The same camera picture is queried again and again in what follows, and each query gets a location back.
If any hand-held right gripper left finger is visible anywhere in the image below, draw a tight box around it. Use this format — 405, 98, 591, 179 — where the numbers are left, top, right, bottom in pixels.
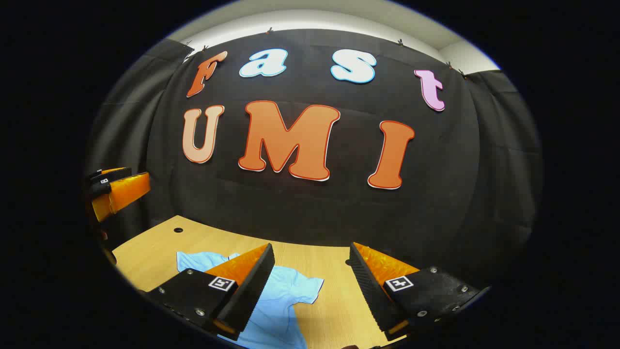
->
138, 242, 276, 341

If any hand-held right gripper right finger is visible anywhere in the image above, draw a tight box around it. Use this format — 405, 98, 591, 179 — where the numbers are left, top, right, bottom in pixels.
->
349, 241, 491, 341

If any light blue T-shirt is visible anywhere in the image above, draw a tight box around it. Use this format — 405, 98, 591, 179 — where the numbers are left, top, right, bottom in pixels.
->
176, 251, 324, 349

